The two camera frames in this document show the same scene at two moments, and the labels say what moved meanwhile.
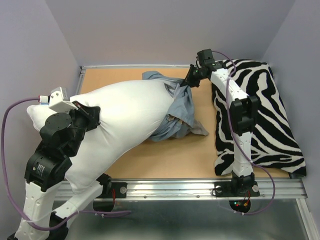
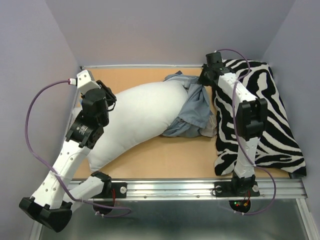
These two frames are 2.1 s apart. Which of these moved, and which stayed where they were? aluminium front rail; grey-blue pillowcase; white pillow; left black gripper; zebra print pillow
Moved: left black gripper; white pillow; grey-blue pillowcase
Stayed: zebra print pillow; aluminium front rail
